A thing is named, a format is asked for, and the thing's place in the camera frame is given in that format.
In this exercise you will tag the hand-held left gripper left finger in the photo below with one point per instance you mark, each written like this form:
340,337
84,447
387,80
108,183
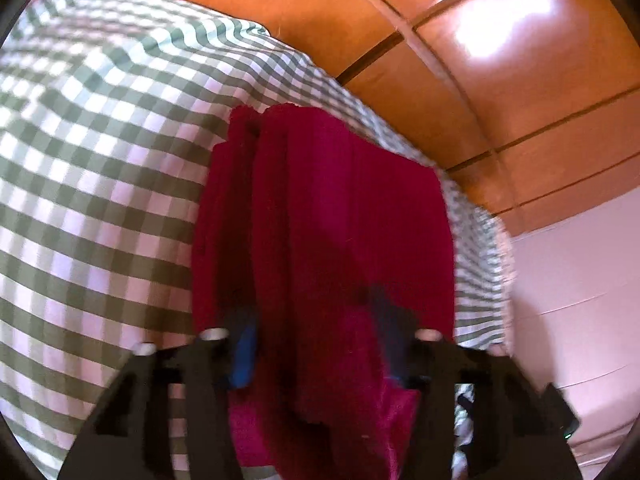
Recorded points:
244,357

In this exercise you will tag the red cloth garment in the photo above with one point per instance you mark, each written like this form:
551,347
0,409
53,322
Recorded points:
325,200

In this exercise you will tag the green checked bed sheet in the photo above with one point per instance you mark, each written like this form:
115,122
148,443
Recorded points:
100,160

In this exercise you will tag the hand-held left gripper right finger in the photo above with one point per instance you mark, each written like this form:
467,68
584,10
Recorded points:
395,332

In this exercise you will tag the orange wooden panelled wardrobe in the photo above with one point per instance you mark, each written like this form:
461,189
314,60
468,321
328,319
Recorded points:
475,85

